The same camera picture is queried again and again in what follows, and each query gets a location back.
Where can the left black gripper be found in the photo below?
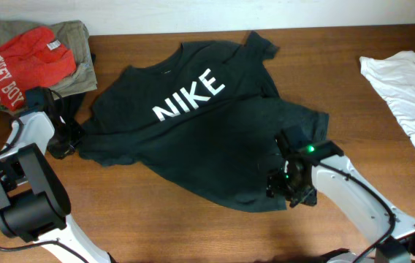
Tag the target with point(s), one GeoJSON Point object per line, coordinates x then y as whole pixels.
{"type": "Point", "coordinates": [77, 131]}

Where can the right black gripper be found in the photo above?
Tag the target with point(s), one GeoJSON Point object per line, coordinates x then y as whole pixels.
{"type": "Point", "coordinates": [274, 185]}

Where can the dark green Nike t-shirt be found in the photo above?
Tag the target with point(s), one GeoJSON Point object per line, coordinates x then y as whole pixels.
{"type": "Point", "coordinates": [205, 119]}

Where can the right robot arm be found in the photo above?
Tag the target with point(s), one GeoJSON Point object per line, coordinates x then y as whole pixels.
{"type": "Point", "coordinates": [389, 230]}

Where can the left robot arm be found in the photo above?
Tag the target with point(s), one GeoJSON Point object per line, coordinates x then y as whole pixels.
{"type": "Point", "coordinates": [34, 204]}

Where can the red folded printed shirt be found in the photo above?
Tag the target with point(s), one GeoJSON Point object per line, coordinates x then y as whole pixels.
{"type": "Point", "coordinates": [29, 60]}

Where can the olive folded garment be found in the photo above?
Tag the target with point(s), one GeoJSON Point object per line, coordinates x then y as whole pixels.
{"type": "Point", "coordinates": [74, 35]}

